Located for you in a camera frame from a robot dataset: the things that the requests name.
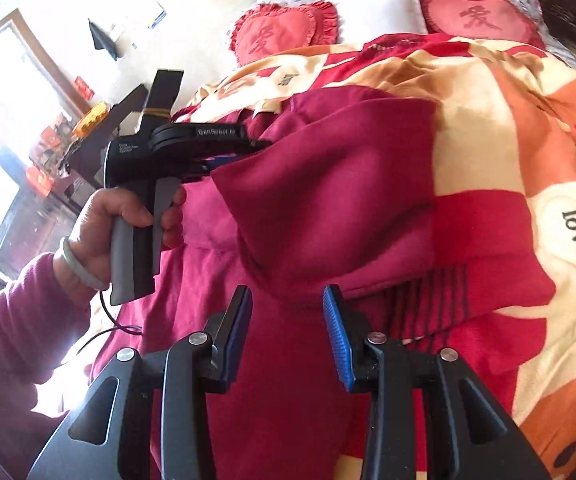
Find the white pillow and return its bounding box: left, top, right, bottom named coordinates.
left=325, top=0, right=429, bottom=43

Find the yellow basket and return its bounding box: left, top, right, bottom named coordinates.
left=70, top=101, right=114, bottom=140

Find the orange red printed blanket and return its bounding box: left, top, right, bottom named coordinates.
left=168, top=32, right=576, bottom=480

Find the maroon sweater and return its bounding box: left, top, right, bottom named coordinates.
left=90, top=85, right=439, bottom=480

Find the pale jade bracelet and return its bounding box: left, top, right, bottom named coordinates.
left=52, top=236, right=111, bottom=292

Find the wall calendar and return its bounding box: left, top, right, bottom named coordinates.
left=118, top=0, right=169, bottom=29

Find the person's left forearm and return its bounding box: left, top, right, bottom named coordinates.
left=0, top=252, right=94, bottom=461

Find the dark hanging cloth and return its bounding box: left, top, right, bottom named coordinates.
left=88, top=19, right=119, bottom=62

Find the red heart-shaped pillow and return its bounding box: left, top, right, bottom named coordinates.
left=228, top=1, right=341, bottom=67
left=415, top=0, right=549, bottom=51

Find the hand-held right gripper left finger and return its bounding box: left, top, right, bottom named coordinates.
left=27, top=285, right=254, bottom=480

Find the person's left hand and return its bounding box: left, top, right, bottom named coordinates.
left=70, top=185, right=189, bottom=291

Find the pile of colourful packets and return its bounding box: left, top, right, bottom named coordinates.
left=24, top=112, right=77, bottom=196

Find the black cable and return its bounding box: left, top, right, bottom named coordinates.
left=75, top=290, right=144, bottom=356

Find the wooden window frame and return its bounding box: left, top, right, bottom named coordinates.
left=0, top=9, right=94, bottom=261

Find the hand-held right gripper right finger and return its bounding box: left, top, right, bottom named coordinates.
left=322, top=285, right=551, bottom=480

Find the dark wooden table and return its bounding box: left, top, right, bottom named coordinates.
left=60, top=69, right=186, bottom=211

